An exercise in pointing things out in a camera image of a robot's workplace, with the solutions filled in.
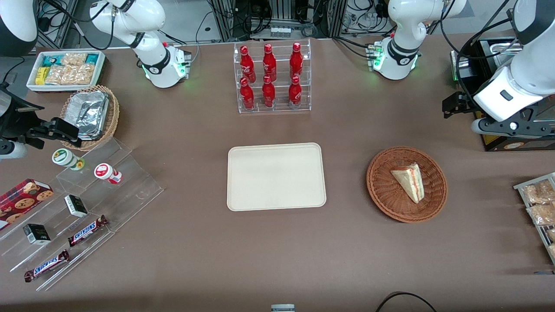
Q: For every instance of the round brown wicker basket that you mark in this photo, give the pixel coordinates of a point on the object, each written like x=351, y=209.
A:
x=386, y=190

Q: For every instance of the red lid yogurt cup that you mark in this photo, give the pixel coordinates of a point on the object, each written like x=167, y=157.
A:
x=105, y=172

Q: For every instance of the white snack bin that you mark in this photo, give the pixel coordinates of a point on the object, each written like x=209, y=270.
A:
x=100, y=65

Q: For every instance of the clear bag of pastry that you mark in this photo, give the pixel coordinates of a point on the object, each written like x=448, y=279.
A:
x=551, y=235
x=552, y=251
x=542, y=214
x=537, y=193

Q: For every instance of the large clear cracker bag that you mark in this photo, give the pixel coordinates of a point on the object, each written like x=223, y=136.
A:
x=71, y=74

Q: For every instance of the red cookie box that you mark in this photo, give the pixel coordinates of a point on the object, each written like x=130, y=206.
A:
x=21, y=201

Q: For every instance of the grey tray of snack bags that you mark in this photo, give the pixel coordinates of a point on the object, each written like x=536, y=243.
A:
x=520, y=186

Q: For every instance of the green lid yogurt cup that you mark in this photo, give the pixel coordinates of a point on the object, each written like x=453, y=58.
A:
x=65, y=157

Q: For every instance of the small grey device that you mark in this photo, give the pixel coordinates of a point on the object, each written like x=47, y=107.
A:
x=282, y=308

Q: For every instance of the light wicker basket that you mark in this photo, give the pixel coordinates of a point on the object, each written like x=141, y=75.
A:
x=113, y=115

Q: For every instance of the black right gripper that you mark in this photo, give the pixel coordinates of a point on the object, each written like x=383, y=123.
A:
x=16, y=122

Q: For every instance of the cream rectangular tray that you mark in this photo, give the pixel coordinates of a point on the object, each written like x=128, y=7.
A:
x=276, y=177

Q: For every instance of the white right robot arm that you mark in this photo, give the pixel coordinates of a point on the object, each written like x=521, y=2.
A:
x=147, y=26

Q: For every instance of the triangle sandwich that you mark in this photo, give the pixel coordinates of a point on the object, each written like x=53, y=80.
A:
x=412, y=180

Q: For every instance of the clear acrylic stepped stand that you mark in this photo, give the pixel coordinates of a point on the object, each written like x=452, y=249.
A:
x=130, y=173

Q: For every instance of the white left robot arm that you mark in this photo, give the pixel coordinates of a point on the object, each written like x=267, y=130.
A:
x=399, y=30

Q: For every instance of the snickers bar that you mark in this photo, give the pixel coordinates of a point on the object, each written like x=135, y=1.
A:
x=47, y=265
x=87, y=230

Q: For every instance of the aluminium foil tray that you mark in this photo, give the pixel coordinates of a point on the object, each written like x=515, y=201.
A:
x=89, y=113

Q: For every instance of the clear acrylic bottle rack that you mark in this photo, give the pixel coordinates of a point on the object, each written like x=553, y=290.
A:
x=303, y=91

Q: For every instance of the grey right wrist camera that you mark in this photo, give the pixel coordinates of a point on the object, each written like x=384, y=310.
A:
x=13, y=150

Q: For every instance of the red cola bottle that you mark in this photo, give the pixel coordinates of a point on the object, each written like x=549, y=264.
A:
x=269, y=63
x=296, y=60
x=295, y=93
x=268, y=93
x=247, y=96
x=247, y=65

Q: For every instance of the teal snack packet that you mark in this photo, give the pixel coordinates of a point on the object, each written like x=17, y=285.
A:
x=91, y=59
x=53, y=60

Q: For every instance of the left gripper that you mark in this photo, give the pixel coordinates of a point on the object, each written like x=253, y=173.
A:
x=465, y=105

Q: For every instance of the small clear cracker bag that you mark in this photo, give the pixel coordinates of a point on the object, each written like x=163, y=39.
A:
x=74, y=59

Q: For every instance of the yellow snack packet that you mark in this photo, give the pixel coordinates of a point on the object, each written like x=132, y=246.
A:
x=41, y=76

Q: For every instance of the small black box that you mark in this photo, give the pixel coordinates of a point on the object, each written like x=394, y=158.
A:
x=37, y=234
x=76, y=206

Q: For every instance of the black box with metal pan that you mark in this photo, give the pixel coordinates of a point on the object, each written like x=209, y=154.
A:
x=498, y=145

